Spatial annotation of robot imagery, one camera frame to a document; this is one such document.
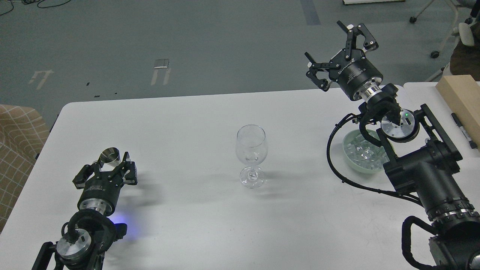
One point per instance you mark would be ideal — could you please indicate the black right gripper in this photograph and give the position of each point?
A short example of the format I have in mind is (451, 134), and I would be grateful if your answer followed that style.
(349, 68)

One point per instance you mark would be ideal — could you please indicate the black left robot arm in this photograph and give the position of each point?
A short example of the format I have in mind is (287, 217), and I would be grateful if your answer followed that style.
(90, 232)

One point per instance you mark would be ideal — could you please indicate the person in brown jacket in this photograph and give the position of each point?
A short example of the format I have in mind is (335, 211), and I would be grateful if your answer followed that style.
(465, 59)

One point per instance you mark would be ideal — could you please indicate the silver floor plate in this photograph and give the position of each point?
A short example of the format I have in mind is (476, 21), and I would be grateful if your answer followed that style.
(161, 63)

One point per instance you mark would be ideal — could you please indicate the steel cocktail jigger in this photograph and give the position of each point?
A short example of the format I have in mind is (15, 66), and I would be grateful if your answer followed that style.
(110, 156)

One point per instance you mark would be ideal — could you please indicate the clear wine glass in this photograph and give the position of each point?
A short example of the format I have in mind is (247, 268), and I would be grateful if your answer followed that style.
(251, 149)

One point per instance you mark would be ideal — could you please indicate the black marker pen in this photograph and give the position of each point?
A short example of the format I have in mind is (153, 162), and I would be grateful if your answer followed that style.
(460, 125)

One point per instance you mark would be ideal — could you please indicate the white office chair base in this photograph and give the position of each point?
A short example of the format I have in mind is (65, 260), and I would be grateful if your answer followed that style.
(442, 25)

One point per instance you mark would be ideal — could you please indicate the green bowl of ice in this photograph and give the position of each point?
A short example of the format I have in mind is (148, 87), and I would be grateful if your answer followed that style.
(361, 155)

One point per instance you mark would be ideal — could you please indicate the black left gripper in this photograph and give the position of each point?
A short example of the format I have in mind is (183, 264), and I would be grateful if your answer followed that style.
(101, 189)

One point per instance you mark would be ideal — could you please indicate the tan checkered chair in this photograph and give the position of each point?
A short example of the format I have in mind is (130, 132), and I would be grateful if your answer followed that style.
(23, 134)

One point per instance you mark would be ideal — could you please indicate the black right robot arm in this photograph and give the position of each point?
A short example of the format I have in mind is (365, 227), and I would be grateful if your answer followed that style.
(422, 158)

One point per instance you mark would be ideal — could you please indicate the light wooden block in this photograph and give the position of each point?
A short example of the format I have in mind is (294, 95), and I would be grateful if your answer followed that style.
(462, 94)

